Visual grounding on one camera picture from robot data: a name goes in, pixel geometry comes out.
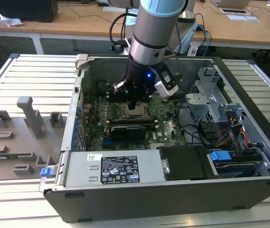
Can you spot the blue plastic latch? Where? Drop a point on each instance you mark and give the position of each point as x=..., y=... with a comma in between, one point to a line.
x=45, y=172

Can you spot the black RAM slots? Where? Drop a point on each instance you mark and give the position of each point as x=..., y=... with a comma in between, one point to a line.
x=109, y=95
x=130, y=121

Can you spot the white power adapter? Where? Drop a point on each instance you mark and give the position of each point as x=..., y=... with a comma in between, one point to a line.
x=192, y=51

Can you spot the silver CPU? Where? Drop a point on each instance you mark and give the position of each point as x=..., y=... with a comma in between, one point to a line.
x=140, y=111

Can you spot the silver metal bracket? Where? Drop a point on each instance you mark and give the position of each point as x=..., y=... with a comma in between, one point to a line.
x=229, y=109

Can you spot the white paper sheet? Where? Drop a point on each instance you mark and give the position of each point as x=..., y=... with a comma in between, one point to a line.
x=244, y=17

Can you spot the pale blue teach pendant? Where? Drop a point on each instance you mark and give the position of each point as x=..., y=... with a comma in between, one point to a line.
x=187, y=35

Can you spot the black graphics card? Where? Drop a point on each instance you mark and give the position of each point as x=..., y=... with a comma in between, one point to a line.
x=127, y=133

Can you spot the black computer tower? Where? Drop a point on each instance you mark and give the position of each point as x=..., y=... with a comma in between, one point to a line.
x=18, y=9

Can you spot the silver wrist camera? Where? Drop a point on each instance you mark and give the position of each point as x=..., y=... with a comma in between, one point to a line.
x=119, y=87

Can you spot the grey power supply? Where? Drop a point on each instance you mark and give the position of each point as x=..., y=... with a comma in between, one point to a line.
x=77, y=168

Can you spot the green motherboard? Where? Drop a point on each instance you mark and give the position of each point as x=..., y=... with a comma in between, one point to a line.
x=170, y=118

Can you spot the silver coin battery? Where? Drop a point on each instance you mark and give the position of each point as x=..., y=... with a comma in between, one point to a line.
x=165, y=100

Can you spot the silver drive cage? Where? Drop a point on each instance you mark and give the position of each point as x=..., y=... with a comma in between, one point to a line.
x=201, y=104

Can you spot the crumpled white paper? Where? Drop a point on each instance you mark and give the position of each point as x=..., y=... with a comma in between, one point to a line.
x=9, y=21

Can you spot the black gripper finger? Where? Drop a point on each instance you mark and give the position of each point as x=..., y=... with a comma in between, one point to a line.
x=133, y=103

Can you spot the green RAM stick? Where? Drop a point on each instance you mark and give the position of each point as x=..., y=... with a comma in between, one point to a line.
x=6, y=156

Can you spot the grey parts rack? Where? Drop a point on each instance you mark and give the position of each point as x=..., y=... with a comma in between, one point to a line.
x=18, y=145

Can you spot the blue disk carrier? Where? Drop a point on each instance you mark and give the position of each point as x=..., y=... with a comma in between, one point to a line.
x=220, y=156

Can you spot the light wooden desk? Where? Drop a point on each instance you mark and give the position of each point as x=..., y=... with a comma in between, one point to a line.
x=77, y=26

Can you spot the black PC case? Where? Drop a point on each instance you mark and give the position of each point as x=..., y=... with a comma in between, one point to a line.
x=149, y=204

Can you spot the black disk drive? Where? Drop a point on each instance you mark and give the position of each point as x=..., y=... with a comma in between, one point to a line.
x=239, y=169

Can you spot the black plastic shroud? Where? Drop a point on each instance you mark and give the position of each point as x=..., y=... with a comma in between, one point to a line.
x=184, y=164

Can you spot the silver laptop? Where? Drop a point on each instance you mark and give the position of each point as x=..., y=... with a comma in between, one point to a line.
x=232, y=2

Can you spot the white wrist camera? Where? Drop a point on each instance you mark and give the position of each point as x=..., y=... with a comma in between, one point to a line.
x=166, y=89

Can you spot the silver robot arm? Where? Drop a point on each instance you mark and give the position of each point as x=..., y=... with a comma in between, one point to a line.
x=153, y=28

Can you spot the black chair caster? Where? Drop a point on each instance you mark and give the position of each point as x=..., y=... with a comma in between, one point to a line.
x=112, y=47

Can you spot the grey plastic latch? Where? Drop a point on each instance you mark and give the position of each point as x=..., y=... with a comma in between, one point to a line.
x=81, y=59

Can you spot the CPU socket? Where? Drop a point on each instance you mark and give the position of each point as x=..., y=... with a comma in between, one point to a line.
x=149, y=111

